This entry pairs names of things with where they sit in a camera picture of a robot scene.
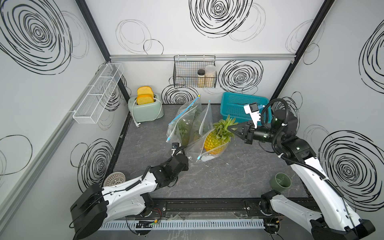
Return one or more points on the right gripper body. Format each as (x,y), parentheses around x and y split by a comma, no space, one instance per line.
(261,134)

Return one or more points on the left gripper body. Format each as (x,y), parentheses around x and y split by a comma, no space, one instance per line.
(186,167)

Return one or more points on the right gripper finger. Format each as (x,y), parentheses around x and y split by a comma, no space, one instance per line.
(238,128)
(241,135)

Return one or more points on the clear zip-top bag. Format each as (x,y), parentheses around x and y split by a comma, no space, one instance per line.
(202,124)
(196,152)

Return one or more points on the yellow pineapple green crown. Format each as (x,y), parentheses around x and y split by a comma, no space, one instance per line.
(219,136)

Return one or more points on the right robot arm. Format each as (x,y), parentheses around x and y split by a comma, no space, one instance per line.
(274,123)

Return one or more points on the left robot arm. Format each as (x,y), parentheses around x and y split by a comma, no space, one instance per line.
(97,206)

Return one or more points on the rear blue-zip clear bag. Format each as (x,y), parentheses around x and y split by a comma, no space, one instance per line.
(180,128)

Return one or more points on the teal plastic basket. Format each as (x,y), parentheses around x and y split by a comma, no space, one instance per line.
(232,105)

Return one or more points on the green ceramic cup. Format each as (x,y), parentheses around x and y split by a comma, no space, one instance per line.
(280,182)

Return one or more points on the mint green toaster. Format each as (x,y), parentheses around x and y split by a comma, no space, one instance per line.
(148,112)

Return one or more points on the white-lid spice jar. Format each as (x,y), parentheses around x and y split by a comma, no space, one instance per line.
(210,76)

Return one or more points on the white woven ball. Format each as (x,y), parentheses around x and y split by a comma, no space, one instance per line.
(114,178)

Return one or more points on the dark-lid spice jar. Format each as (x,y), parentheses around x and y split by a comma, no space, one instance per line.
(201,78)

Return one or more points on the front yellow toast slice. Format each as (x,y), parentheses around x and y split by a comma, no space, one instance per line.
(145,99)

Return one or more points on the yellow toast slice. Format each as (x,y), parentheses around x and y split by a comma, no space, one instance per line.
(145,99)
(145,90)

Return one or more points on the rear yellow toast slice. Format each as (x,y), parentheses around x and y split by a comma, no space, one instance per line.
(145,90)

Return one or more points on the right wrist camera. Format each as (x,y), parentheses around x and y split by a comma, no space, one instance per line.
(254,111)

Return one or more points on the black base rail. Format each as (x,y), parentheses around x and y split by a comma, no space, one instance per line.
(162,206)

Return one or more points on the black wire wall basket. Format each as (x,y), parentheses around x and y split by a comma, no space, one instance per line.
(186,68)

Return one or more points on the grey slotted cable duct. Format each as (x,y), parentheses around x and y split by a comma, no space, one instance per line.
(167,225)

